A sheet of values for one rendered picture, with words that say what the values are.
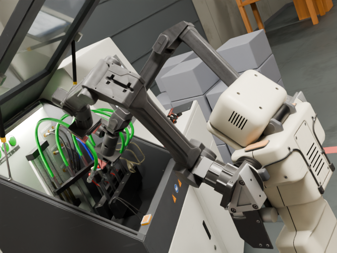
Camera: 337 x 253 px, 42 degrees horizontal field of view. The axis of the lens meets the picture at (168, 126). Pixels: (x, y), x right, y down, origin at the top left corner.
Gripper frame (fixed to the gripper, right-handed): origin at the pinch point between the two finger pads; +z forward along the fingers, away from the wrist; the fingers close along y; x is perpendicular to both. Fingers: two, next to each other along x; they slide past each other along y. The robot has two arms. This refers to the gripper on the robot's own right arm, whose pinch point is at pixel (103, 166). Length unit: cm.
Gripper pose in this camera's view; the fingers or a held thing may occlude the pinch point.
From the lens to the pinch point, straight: 190.6
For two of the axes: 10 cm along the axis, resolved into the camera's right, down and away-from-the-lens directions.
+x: -4.2, 4.7, -7.7
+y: -8.6, -4.8, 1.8
